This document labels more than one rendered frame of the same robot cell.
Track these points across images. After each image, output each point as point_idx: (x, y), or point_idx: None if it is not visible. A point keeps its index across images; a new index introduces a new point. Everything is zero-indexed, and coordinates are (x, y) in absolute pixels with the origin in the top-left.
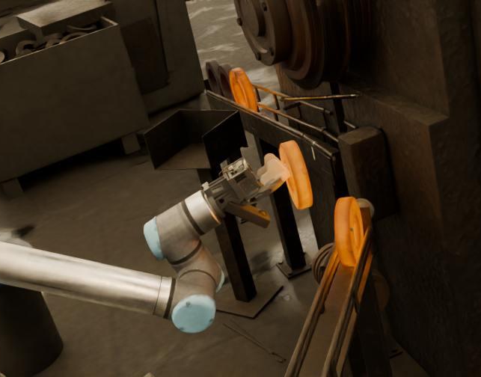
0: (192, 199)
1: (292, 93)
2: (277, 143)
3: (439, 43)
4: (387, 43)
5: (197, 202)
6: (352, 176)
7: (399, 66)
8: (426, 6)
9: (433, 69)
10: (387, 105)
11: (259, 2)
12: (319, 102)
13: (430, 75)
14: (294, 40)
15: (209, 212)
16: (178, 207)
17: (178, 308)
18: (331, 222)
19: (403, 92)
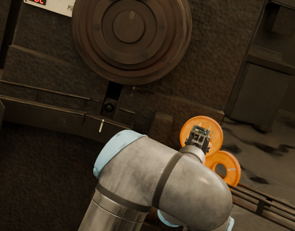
0: (196, 151)
1: (27, 82)
2: (21, 120)
3: (236, 74)
4: (181, 67)
5: (201, 153)
6: (161, 142)
7: (187, 81)
8: (236, 55)
9: (223, 86)
10: (184, 101)
11: (145, 22)
12: (79, 93)
13: (218, 89)
14: (158, 53)
15: (205, 159)
16: (193, 156)
17: (232, 226)
18: (26, 181)
19: (182, 95)
